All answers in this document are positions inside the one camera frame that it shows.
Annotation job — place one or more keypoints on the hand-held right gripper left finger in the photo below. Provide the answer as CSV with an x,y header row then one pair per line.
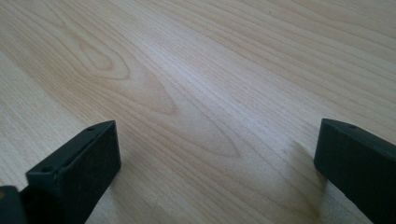
x,y
77,168

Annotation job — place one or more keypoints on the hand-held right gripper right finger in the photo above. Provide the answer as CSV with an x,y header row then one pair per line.
x,y
358,161

